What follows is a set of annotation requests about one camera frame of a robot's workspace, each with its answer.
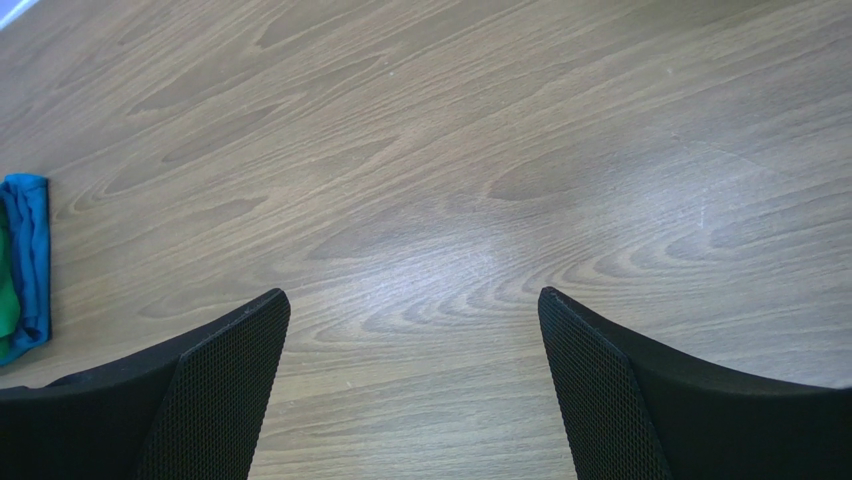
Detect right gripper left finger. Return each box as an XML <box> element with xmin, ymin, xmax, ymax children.
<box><xmin>1</xmin><ymin>289</ymin><xmax>291</xmax><ymax>479</ymax></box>

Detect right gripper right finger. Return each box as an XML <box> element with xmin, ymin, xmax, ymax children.
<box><xmin>538</xmin><ymin>287</ymin><xmax>851</xmax><ymax>479</ymax></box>

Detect green t-shirt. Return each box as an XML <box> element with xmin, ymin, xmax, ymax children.
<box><xmin>1</xmin><ymin>205</ymin><xmax>20</xmax><ymax>364</ymax></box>

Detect folded blue t-shirt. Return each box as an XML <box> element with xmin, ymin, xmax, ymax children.
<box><xmin>1</xmin><ymin>173</ymin><xmax>51</xmax><ymax>366</ymax></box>

